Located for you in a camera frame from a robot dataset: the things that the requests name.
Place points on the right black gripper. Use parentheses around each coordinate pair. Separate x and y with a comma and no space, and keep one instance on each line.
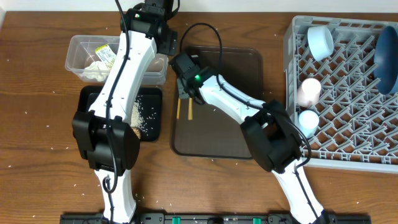
(184,82)

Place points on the white napkin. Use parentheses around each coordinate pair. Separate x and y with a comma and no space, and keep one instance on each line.
(97,71)

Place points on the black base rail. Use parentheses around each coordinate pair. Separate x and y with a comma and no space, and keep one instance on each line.
(160,218)

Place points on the white rice pile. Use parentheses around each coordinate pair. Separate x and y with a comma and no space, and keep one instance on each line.
(142,113)

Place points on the small light blue bowl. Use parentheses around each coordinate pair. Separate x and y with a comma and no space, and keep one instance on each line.
(320,42)

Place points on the black waste tray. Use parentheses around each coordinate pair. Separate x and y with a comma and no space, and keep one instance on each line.
(152,102)

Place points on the brown serving tray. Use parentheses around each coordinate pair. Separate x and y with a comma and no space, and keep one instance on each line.
(211,132)

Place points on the large blue plate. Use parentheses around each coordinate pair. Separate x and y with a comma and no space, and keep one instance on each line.
(385,58)

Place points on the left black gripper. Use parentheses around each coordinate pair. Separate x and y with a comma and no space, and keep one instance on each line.
(169,42)

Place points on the brown food scrap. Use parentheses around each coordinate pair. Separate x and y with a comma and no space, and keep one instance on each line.
(137,132)

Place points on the clear plastic bin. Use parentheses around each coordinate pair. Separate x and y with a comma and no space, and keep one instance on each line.
(81,53)

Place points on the wooden chopstick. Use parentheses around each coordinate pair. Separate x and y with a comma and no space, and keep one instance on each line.
(190,108)
(178,108)

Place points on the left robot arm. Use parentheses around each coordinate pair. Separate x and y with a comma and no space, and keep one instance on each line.
(102,129)

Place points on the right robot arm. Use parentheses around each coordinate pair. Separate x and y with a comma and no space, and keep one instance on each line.
(273,140)

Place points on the light blue plastic cup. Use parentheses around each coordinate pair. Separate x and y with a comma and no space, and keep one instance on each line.
(308,122)

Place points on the pink plastic cup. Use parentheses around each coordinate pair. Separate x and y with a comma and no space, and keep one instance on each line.
(308,92)

